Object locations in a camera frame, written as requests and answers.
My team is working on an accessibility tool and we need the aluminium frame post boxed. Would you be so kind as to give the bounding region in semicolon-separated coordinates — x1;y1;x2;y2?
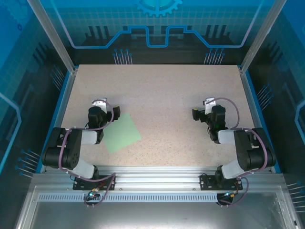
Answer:
239;0;289;75
27;0;79;73

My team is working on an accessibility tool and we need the sheet metal tray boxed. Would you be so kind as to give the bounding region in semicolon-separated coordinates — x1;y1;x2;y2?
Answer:
14;185;302;229

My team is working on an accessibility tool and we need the green square paper sheet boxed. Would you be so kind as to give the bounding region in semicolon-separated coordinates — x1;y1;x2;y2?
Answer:
101;112;142;155

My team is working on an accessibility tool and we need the black base plate right arm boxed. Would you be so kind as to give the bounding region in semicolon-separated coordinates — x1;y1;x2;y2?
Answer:
199;173;244;191

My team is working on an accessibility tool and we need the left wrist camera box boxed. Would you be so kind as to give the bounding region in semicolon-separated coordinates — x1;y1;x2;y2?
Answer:
92;97;107;111

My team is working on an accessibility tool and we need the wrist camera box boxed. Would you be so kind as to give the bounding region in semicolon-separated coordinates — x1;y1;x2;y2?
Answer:
203;97;216;113
92;97;107;111

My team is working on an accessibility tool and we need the black base plate left arm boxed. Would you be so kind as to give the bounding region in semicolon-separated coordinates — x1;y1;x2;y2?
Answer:
72;174;117;191

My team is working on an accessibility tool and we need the cable connector with LED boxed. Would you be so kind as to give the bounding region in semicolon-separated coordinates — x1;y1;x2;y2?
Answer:
86;189;100;200
223;190;239;199

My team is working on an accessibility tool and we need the aluminium mounting rail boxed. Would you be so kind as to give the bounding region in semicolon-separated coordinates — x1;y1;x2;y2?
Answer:
32;165;285;191

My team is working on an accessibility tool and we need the slotted metal cable duct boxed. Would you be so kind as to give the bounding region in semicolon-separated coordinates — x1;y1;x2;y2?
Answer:
37;193;220;203

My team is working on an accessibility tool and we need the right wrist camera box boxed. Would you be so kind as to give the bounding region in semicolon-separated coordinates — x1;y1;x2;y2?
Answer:
203;97;216;113

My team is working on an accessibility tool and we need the aluminium side rail blue edged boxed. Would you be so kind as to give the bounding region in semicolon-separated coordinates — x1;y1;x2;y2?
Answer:
238;66;282;174
39;68;78;174

